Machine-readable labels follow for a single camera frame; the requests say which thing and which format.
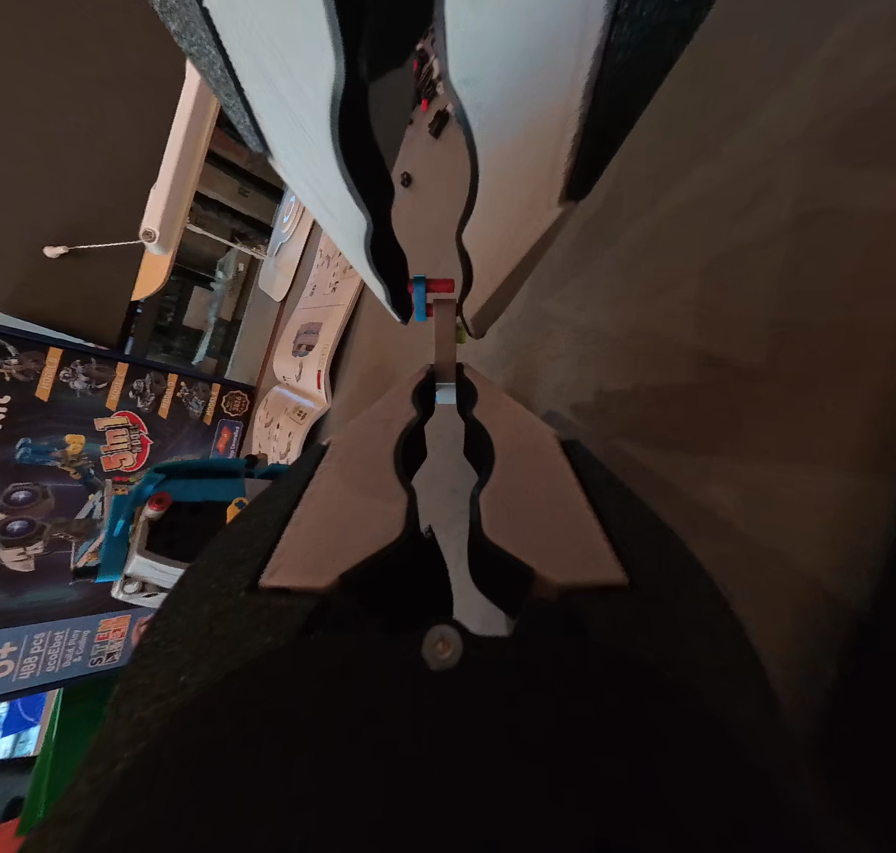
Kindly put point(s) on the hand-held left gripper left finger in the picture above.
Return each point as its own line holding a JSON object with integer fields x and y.
{"x": 336, "y": 510}

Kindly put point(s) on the grey angled beam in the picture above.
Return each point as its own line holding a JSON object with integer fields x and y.
{"x": 445, "y": 349}

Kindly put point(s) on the instruction booklet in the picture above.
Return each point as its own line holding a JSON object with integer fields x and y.
{"x": 301, "y": 377}

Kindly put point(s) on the red pin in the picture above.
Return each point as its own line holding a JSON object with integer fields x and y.
{"x": 441, "y": 284}

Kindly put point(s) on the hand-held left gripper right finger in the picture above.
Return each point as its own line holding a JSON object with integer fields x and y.
{"x": 553, "y": 510}

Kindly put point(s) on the dark blue robot kit box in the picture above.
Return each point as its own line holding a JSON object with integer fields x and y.
{"x": 70, "y": 447}

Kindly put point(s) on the white folding stand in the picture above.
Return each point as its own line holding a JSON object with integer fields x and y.
{"x": 182, "y": 152}

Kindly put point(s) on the black board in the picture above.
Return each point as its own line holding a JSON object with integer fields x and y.
{"x": 70, "y": 131}

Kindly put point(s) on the pile of small brick pieces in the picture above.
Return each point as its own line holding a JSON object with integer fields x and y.
{"x": 437, "y": 121}

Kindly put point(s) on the blue connector brick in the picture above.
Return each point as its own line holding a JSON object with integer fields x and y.
{"x": 420, "y": 303}

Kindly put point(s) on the green plastic bin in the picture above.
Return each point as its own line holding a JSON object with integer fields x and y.
{"x": 63, "y": 748}

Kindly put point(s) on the grey blue brick robot model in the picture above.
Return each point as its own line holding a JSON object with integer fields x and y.
{"x": 161, "y": 559}

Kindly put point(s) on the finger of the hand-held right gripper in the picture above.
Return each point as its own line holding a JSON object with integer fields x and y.
{"x": 280, "y": 61}
{"x": 532, "y": 96}

